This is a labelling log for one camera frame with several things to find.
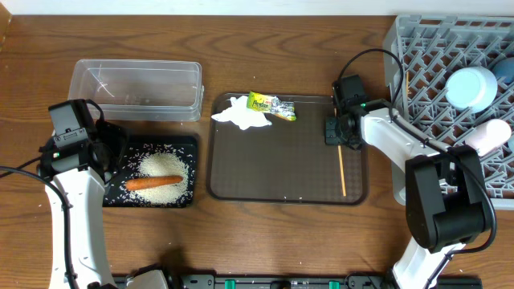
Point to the grey dishwasher rack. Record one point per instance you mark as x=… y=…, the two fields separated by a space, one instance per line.
x=431 y=48

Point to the dark brown serving tray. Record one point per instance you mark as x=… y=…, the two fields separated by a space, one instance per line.
x=286 y=162

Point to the clear plastic bin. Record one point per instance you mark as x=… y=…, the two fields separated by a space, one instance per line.
x=140 y=90

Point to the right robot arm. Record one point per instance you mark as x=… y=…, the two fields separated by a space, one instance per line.
x=448 y=211

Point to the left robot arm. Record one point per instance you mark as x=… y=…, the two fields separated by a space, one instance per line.
x=79 y=255

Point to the black plastic tray bin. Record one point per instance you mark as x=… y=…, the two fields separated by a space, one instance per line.
x=184 y=140

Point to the orange carrot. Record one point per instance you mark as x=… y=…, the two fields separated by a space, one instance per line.
x=151 y=182

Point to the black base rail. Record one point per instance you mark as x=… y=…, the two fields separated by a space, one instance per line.
x=226 y=282

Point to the white tissue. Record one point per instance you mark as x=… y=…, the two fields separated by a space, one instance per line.
x=239 y=114

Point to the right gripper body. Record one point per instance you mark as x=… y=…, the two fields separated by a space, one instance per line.
x=348 y=139

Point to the wooden chopstick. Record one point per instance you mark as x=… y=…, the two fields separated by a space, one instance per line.
x=406 y=93
x=341 y=168

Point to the light blue cup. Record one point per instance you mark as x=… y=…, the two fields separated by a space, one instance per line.
x=511 y=144

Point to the light blue small bowl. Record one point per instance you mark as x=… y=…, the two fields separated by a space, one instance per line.
x=471 y=87

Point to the pile of white rice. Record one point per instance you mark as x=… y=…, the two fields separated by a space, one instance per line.
x=162 y=162

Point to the yellow green snack wrapper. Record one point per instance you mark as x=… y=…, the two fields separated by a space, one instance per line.
x=271 y=104

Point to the white plastic cup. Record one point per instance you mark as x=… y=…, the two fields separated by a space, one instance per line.
x=489 y=136

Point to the dark blue plate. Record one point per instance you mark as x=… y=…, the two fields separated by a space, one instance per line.
x=504 y=69

